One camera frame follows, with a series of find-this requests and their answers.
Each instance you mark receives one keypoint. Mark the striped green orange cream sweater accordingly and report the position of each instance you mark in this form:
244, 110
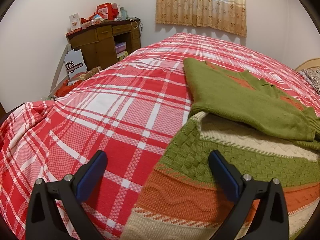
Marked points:
195, 160

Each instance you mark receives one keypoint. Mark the white orange carton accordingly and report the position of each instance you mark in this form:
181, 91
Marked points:
75, 21

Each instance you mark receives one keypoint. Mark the purple box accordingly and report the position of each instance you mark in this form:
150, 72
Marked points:
120, 47

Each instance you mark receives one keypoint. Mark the brown wooden desk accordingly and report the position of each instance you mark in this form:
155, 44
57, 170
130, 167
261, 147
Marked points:
100, 42

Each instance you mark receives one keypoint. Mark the olive green knit sweater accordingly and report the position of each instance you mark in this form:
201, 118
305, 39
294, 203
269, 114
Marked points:
225, 97

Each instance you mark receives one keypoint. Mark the red gift box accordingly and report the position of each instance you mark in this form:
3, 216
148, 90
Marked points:
106, 10

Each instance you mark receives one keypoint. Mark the striped pillow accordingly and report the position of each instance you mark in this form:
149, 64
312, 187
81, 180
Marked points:
312, 78

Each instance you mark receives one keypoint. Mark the beige patterned curtain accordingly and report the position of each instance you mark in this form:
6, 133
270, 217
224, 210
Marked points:
200, 2

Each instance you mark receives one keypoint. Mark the white printed cardboard box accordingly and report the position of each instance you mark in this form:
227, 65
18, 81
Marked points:
75, 63

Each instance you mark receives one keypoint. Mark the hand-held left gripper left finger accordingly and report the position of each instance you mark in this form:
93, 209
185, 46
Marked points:
92, 177

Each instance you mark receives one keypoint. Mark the red plaid bed blanket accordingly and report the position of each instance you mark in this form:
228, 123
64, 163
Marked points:
125, 120

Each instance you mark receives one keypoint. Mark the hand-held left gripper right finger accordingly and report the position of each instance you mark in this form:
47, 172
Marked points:
225, 177

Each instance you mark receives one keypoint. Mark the red cloth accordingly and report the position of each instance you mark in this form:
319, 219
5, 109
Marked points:
66, 88

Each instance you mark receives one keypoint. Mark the cream bed headboard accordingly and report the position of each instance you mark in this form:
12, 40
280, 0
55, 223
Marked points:
308, 63

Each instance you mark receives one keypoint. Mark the white leaning pole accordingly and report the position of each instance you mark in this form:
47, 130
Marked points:
58, 70

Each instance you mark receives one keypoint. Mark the flat white red box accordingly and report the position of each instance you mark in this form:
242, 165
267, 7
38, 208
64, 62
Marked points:
91, 23

